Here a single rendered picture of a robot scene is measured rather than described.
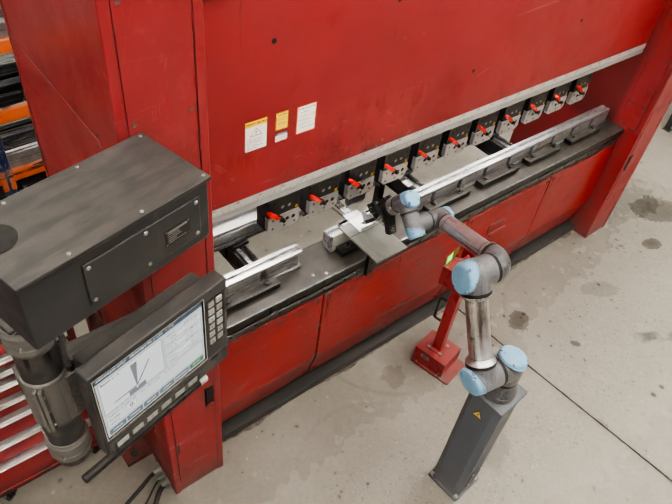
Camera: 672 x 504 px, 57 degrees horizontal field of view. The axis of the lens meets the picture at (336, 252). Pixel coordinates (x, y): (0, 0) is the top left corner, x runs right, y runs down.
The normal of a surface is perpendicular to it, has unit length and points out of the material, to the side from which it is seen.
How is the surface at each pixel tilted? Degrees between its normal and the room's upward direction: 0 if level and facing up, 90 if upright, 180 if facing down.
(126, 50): 90
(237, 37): 90
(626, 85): 90
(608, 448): 0
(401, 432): 0
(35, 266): 1
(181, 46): 90
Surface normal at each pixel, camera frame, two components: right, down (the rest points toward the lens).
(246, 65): 0.62, 0.59
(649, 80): -0.78, 0.37
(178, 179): 0.11, -0.71
